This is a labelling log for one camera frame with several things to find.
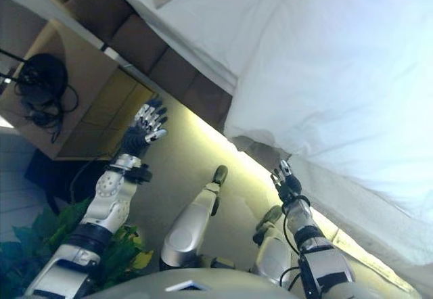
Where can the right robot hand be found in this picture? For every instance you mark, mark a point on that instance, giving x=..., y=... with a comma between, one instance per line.
x=289, y=187

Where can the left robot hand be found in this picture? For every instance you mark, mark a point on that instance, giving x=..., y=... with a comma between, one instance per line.
x=142, y=130

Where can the white duvet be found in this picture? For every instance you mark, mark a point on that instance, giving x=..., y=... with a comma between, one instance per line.
x=338, y=92

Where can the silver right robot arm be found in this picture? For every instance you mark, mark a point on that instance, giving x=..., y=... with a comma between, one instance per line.
x=314, y=245

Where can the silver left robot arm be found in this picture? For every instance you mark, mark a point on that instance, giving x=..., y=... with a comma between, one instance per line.
x=108, y=204

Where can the white bed sheet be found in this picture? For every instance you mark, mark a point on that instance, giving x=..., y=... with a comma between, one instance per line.
x=209, y=18

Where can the wooden nightstand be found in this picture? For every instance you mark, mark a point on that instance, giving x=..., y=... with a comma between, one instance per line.
x=91, y=86

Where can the silver right robot leg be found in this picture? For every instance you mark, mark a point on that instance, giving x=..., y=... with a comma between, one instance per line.
x=274, y=255

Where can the silver robot leg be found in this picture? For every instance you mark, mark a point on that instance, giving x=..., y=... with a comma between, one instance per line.
x=189, y=224
x=274, y=255

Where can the beige padded headboard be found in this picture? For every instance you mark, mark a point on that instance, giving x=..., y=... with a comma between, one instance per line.
x=135, y=38

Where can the silver left robot leg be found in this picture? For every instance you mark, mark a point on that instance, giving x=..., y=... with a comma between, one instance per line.
x=189, y=224

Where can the green leafy plant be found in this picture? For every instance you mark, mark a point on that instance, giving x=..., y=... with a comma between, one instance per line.
x=118, y=255

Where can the grey robot torso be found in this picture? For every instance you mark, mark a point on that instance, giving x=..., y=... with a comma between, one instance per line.
x=196, y=285

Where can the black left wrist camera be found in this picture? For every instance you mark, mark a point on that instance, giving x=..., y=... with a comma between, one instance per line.
x=140, y=174

